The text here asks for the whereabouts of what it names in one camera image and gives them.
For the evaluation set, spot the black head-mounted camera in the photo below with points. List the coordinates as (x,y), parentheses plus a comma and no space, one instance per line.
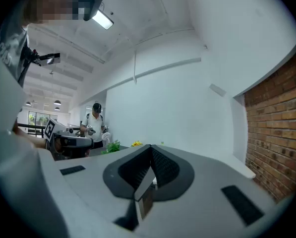
(94,6)

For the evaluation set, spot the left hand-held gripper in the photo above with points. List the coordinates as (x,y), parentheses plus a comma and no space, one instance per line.
(52,130)

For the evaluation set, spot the dark pendant lamp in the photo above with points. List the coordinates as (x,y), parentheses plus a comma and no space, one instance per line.
(28,103)
(57,102)

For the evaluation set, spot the grey wall plate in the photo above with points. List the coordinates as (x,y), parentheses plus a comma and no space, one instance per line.
(217,90)

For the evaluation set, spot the green leafy potted plant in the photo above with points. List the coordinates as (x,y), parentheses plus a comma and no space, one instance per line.
(111,147)

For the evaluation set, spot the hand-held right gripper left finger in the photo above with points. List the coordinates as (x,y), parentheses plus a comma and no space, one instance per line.
(118,177)

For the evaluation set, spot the white desk fan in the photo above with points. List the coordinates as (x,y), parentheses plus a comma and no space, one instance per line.
(106,136)

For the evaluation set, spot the rectangular ceiling light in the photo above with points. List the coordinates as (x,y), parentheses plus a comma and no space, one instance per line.
(102,19)

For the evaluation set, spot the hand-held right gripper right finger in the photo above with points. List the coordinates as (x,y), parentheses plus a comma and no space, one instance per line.
(172,177)

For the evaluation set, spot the black chest rig mount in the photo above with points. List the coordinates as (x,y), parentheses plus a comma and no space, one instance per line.
(28,58)

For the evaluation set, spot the yellow sunflowers in white pot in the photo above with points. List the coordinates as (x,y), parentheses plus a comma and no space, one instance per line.
(136,143)

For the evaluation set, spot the person's left forearm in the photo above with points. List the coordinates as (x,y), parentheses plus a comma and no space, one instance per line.
(28,137)

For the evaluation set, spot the person's grey t-shirt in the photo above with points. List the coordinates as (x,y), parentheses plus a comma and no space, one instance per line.
(11,48)

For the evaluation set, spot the person's head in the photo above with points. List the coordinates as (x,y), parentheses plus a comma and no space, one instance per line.
(51,1)

